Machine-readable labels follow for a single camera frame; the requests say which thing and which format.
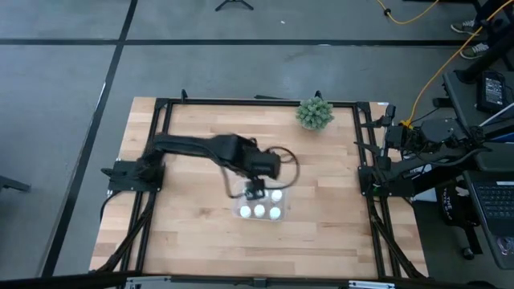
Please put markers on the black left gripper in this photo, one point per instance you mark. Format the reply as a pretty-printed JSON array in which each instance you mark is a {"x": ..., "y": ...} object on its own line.
[{"x": 255, "y": 188}]

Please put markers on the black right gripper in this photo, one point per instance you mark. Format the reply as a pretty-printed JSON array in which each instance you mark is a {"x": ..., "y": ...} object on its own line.
[{"x": 394, "y": 136}]

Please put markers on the white pill bottle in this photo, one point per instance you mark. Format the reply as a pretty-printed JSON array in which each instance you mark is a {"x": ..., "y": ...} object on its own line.
[
  {"x": 245, "y": 211},
  {"x": 259, "y": 210},
  {"x": 276, "y": 195},
  {"x": 275, "y": 213}
]

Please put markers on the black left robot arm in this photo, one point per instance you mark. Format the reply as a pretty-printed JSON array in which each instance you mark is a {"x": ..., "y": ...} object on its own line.
[{"x": 188, "y": 146}]

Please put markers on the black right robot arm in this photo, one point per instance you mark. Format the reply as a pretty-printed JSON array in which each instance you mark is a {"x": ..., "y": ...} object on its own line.
[{"x": 437, "y": 130}]

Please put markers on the clear plastic basket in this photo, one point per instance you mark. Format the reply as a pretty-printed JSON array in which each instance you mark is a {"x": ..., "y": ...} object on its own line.
[{"x": 282, "y": 208}]

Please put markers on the green artificial plant white pot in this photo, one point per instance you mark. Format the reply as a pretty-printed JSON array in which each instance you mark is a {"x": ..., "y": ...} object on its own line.
[{"x": 315, "y": 113}]

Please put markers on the dark grey office desk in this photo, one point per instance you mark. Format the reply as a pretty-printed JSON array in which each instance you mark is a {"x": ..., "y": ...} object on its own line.
[{"x": 462, "y": 100}]

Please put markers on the black bag white lettering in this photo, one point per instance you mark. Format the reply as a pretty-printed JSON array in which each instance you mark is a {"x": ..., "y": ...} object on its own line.
[{"x": 451, "y": 206}]

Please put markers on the black power adapter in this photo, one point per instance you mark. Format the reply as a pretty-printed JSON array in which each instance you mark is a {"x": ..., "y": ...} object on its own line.
[{"x": 492, "y": 90}]

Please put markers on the black laptop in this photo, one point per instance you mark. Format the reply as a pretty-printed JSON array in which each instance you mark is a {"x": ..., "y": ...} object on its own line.
[{"x": 496, "y": 200}]

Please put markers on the person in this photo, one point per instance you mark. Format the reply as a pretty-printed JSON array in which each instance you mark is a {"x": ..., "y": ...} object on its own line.
[{"x": 466, "y": 27}]

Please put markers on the black tripod stand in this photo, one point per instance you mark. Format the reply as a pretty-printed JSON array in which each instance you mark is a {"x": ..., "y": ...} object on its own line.
[{"x": 235, "y": 4}]

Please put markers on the black stand foot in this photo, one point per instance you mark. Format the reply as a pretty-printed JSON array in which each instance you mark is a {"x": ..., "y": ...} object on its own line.
[{"x": 12, "y": 184}]

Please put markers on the black aluminium table frame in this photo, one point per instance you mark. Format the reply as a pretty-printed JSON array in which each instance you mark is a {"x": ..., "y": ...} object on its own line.
[{"x": 261, "y": 102}]

